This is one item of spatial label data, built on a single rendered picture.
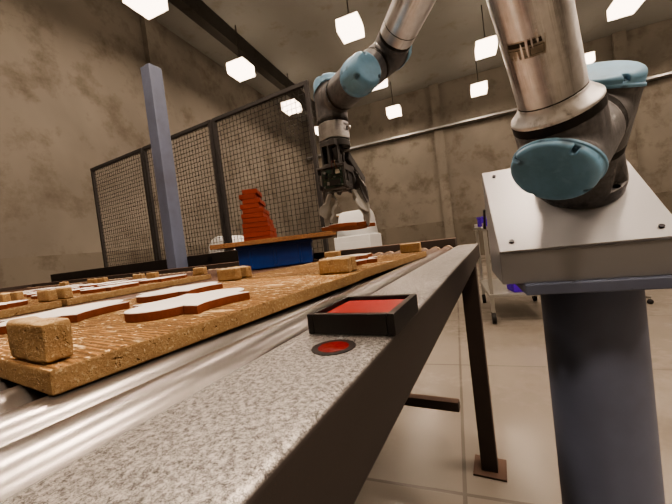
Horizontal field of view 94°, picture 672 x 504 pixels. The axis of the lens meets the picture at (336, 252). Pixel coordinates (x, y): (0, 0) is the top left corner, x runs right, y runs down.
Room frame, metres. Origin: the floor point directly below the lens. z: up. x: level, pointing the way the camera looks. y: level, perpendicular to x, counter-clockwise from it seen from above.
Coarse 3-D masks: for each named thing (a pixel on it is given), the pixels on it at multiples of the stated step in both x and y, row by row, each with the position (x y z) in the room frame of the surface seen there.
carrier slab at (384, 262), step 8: (384, 256) 0.87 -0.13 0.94; (392, 256) 0.83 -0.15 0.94; (400, 256) 0.79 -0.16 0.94; (408, 256) 0.76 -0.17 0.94; (416, 256) 0.81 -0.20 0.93; (424, 256) 0.87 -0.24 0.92; (304, 264) 0.96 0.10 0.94; (312, 264) 0.91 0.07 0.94; (368, 264) 0.66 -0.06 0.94; (376, 264) 0.63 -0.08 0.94; (384, 264) 0.64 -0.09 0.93; (392, 264) 0.67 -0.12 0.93; (400, 264) 0.71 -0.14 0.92; (264, 272) 0.81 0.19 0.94; (272, 272) 0.77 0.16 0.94; (280, 272) 0.74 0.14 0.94; (288, 272) 0.71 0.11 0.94; (296, 272) 0.68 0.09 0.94; (304, 272) 0.65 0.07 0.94; (312, 272) 0.63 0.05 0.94; (360, 272) 0.55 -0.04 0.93; (368, 272) 0.57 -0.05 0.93; (376, 272) 0.60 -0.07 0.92
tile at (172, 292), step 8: (168, 288) 0.55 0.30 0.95; (176, 288) 0.53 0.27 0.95; (184, 288) 0.51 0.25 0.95; (192, 288) 0.49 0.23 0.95; (200, 288) 0.50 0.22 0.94; (208, 288) 0.51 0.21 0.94; (216, 288) 0.52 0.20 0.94; (136, 296) 0.47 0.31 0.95; (144, 296) 0.46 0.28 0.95; (152, 296) 0.46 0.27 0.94; (160, 296) 0.46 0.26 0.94; (168, 296) 0.47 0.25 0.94; (176, 296) 0.47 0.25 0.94
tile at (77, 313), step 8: (88, 304) 0.44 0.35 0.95; (96, 304) 0.43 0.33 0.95; (104, 304) 0.41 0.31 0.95; (112, 304) 0.40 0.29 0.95; (120, 304) 0.41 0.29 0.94; (128, 304) 0.42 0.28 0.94; (48, 312) 0.40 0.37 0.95; (56, 312) 0.39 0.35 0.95; (64, 312) 0.38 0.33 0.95; (72, 312) 0.37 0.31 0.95; (80, 312) 0.36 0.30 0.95; (88, 312) 0.37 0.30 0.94; (96, 312) 0.38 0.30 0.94; (104, 312) 0.39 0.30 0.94; (8, 320) 0.37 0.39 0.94; (72, 320) 0.35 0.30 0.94; (80, 320) 0.35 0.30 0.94; (0, 328) 0.33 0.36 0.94
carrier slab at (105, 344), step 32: (224, 288) 0.53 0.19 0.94; (256, 288) 0.47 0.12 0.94; (288, 288) 0.42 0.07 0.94; (320, 288) 0.42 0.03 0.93; (96, 320) 0.35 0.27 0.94; (160, 320) 0.30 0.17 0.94; (192, 320) 0.28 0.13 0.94; (224, 320) 0.29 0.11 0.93; (0, 352) 0.24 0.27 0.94; (96, 352) 0.21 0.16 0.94; (128, 352) 0.22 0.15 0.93; (160, 352) 0.23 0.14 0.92; (32, 384) 0.19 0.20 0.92; (64, 384) 0.18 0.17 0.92
